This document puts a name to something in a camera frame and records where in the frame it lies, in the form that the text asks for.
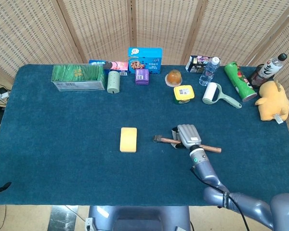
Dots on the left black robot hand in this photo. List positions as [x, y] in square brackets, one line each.
[0, 188]

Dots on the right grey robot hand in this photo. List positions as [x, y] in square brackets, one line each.
[189, 136]

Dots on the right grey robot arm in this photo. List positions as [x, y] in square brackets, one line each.
[204, 168]

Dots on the yellow sponge with green base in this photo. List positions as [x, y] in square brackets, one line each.
[128, 139]

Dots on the green tub with yellow lid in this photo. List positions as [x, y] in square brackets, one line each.
[183, 92]

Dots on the pale green lint roller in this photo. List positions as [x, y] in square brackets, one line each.
[210, 92]

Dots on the orange jelly cup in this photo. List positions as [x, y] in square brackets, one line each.
[174, 77]

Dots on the clear plastic water bottle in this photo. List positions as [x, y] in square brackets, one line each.
[208, 73]

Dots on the black and white snack box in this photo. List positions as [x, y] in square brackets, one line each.
[195, 65]

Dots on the green chips can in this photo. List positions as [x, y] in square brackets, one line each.
[239, 81]

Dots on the small purple carton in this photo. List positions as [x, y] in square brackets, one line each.
[142, 77]

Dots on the blue table cloth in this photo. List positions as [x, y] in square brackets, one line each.
[62, 144]

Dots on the blue chocolate chip cookie box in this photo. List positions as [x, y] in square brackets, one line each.
[147, 60]

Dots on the yellow plush toy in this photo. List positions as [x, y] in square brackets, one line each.
[273, 101]

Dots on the pale green cylindrical cover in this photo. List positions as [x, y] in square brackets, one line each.
[113, 81]

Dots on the white power strip with adapters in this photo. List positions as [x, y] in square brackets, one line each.
[0, 94]

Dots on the grey robot torso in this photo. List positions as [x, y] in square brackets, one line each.
[139, 216]

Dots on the blue sandwich cookie box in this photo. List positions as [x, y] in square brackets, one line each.
[115, 65]

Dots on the dark drink bottle white label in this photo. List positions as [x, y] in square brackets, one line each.
[269, 67]

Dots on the woven folding screen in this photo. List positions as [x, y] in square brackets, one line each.
[159, 24]

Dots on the clear box of green packets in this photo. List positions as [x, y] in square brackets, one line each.
[77, 72]

